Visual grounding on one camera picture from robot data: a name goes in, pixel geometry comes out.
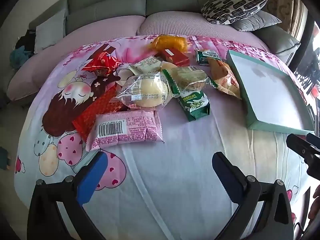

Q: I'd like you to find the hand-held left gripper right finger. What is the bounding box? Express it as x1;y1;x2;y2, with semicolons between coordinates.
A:
212;151;294;240

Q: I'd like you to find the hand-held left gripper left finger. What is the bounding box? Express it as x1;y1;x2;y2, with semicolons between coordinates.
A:
27;151;108;240

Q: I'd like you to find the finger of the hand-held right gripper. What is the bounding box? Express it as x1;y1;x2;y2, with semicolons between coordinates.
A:
306;132;320;153
286;133;320;180

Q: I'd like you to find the teal shallow box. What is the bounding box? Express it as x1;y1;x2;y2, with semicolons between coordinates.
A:
226;50;315;136

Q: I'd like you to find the pink barcode snack packet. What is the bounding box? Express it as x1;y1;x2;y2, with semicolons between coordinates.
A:
86;109;165;152

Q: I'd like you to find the red gold-patterned packet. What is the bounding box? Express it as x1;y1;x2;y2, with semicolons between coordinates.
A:
72;84;128;143

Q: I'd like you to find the green biscuit packet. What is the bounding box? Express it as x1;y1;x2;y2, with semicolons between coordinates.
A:
177;90;211;122

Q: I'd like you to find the orange beige snack packet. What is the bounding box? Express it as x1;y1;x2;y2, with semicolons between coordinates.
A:
207;57;242;100

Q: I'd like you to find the clear green-edged cake packet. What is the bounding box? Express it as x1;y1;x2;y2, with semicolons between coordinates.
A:
162;66;218;93

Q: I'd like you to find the clear-wrapped round bun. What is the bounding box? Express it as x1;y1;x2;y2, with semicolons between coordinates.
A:
115;72;175;110

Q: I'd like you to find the red crinkled snack packet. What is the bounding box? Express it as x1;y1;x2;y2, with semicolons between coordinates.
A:
81;51;123;77

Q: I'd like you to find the small green white packet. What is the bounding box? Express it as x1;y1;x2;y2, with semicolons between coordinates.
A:
195;49;222;67

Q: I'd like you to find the yellow jelly cup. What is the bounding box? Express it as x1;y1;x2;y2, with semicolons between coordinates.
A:
160;60;179;74

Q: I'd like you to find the dark red snack packet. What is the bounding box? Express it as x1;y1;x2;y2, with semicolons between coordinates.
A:
154;48;190;67

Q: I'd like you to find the person's right hand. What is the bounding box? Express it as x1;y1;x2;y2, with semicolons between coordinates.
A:
308;187;320;220

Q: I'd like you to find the printed cartoon blanket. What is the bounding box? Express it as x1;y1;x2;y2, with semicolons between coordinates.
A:
14;35;315;240

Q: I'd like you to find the dark teal object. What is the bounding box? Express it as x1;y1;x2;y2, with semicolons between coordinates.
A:
0;147;12;170

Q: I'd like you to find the pale green snack packet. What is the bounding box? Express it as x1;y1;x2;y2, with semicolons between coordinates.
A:
129;56;162;75

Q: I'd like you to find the dark grey pillow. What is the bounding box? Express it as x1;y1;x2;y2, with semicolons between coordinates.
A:
231;10;282;32

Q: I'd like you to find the beige patterned curtain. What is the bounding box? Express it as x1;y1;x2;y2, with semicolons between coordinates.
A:
230;0;309;43

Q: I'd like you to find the teal cloth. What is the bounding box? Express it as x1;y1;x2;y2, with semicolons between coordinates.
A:
9;45;34;70

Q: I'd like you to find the orange translucent snack packet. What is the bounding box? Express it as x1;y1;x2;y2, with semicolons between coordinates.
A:
149;34;187;53

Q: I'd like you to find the light grey pillow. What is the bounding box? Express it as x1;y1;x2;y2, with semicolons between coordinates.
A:
34;9;67;54

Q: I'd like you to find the dark cloth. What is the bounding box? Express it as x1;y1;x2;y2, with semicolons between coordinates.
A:
15;29;37;53

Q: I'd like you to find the black white patterned pillow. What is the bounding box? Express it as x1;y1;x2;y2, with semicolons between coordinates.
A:
201;0;268;25

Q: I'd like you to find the grey-green sofa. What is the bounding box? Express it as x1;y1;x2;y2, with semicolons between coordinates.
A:
0;0;302;64

